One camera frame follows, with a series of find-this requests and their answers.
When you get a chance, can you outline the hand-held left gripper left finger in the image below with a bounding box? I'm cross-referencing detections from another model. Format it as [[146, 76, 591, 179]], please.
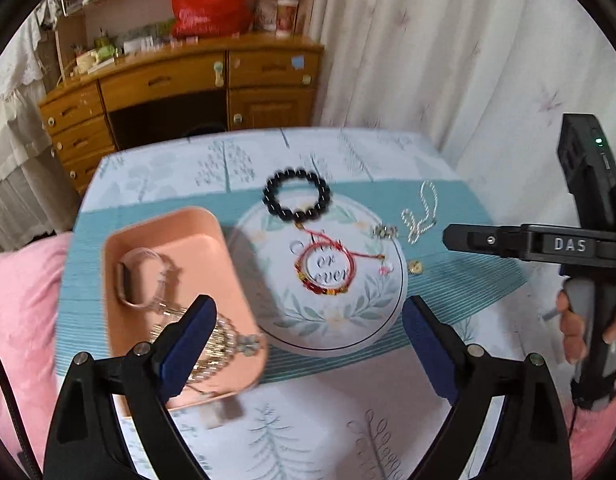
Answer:
[[42, 295, 219, 480]]

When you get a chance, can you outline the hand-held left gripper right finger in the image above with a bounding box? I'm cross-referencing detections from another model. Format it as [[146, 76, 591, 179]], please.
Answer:
[[402, 296, 573, 480]]

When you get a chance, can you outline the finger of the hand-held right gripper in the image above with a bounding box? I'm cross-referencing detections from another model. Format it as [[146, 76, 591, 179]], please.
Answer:
[[443, 222, 611, 264]]

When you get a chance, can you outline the gold tassel necklace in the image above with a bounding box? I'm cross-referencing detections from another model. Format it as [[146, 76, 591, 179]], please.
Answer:
[[150, 300, 267, 397]]

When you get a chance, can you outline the pink rectangular tray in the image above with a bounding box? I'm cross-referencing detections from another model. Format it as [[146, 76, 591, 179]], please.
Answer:
[[102, 206, 269, 408]]

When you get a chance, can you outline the person's right hand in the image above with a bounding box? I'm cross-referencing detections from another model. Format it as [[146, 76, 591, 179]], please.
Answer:
[[556, 290, 616, 365]]

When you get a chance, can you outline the white round floral plate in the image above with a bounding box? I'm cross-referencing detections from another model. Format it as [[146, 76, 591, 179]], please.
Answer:
[[228, 195, 409, 357]]

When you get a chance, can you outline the pink blanket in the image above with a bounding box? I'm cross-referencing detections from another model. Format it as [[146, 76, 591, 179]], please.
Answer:
[[0, 232, 76, 461]]

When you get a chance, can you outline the white floral curtain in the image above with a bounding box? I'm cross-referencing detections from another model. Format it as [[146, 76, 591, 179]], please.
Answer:
[[308, 0, 616, 281]]

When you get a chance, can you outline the wooden desk with drawers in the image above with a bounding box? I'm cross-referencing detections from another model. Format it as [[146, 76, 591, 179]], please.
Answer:
[[38, 35, 325, 196]]

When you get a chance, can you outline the white lace cloth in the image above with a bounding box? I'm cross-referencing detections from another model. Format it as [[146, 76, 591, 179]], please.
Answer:
[[0, 10, 84, 256]]

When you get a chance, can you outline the white jar with red label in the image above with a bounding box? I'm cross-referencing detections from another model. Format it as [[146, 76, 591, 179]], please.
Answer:
[[275, 0, 299, 39]]

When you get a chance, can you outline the red plastic bag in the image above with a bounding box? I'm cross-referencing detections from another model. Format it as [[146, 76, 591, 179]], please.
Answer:
[[170, 0, 253, 39]]

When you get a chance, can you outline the clear bangle bracelet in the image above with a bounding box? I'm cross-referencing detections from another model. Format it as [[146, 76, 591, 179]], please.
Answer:
[[117, 247, 181, 309]]

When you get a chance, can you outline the silver chain necklace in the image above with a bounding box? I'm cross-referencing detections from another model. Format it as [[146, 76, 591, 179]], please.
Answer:
[[401, 181, 439, 246]]

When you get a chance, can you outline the red string bracelet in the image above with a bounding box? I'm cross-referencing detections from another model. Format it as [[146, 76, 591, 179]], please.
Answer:
[[292, 227, 389, 297]]

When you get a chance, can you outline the black bead bracelet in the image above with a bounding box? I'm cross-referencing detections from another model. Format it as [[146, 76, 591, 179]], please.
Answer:
[[262, 169, 331, 225]]

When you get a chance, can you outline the black cable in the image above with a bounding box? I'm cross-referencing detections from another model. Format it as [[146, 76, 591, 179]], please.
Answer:
[[0, 335, 41, 480]]

